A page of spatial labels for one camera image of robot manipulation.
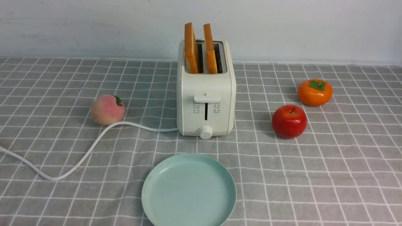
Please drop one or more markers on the pink peach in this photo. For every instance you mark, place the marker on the pink peach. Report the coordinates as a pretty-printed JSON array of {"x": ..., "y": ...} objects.
[{"x": 107, "y": 110}]

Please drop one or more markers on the toast slice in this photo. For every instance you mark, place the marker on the toast slice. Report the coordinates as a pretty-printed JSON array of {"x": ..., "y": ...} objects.
[
  {"x": 191, "y": 49},
  {"x": 209, "y": 49}
]

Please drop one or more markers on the red apple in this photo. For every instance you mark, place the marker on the red apple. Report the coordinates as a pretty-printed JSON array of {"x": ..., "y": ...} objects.
[{"x": 289, "y": 121}]

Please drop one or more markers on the white two-slot toaster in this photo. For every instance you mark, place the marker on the white two-slot toaster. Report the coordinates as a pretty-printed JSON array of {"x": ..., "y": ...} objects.
[{"x": 206, "y": 101}]

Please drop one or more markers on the grey checkered tablecloth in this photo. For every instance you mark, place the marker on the grey checkered tablecloth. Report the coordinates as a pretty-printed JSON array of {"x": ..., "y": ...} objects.
[{"x": 344, "y": 169}]

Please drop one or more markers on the orange persimmon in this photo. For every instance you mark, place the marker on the orange persimmon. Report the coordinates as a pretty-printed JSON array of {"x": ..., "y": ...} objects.
[{"x": 315, "y": 92}]

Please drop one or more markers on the light green plate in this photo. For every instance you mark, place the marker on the light green plate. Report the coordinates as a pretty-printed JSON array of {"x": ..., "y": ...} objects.
[{"x": 189, "y": 189}]

